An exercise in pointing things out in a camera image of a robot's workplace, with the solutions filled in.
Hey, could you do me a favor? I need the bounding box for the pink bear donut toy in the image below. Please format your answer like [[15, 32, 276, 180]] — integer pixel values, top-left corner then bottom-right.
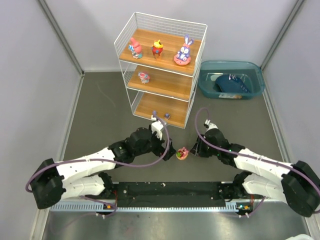
[[176, 147, 189, 161]]

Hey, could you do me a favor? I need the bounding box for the pink toy with goggles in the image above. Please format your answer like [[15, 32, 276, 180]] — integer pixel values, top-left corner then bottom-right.
[[138, 71, 150, 84]]

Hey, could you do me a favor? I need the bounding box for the purple bunny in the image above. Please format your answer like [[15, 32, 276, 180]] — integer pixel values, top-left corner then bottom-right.
[[173, 35, 194, 66]]

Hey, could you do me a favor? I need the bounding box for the pink rabbit toy blue bow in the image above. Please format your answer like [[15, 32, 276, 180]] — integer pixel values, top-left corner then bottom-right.
[[128, 37, 143, 59]]

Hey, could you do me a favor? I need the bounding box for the yellow bear ice cream cone toy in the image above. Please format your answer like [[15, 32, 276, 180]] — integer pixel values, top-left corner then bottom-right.
[[151, 39, 164, 59]]

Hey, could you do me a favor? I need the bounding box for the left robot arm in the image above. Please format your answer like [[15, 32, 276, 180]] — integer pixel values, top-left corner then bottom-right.
[[28, 125, 176, 210]]

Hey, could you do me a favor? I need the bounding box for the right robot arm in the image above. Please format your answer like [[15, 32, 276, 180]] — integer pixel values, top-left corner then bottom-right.
[[190, 126, 320, 217]]

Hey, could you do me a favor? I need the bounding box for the purple figurine on striped base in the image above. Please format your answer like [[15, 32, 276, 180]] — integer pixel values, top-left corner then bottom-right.
[[164, 113, 171, 119]]

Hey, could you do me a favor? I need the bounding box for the dark blue pouch in bin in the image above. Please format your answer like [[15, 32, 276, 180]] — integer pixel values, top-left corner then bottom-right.
[[215, 74, 251, 94]]

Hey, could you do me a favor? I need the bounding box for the teal plastic bin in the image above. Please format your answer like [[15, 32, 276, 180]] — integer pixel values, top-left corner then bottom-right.
[[198, 60, 265, 100]]

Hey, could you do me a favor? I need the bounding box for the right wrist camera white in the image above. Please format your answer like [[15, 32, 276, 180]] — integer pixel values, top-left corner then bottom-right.
[[203, 119, 218, 131]]

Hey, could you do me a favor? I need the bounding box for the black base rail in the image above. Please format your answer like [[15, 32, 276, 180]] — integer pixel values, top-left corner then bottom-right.
[[99, 181, 251, 208]]

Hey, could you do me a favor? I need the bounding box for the white wire wooden shelf rack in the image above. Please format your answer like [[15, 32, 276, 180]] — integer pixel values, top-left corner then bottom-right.
[[114, 12, 208, 128]]

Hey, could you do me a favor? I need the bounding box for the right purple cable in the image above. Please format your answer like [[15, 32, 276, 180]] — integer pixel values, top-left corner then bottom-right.
[[194, 107, 320, 218]]

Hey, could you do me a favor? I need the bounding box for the purple cable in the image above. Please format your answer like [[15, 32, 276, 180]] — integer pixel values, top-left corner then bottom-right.
[[24, 116, 171, 218], [194, 107, 320, 218]]

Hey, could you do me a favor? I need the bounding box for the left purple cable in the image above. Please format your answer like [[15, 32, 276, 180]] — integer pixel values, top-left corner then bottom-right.
[[24, 116, 171, 218]]

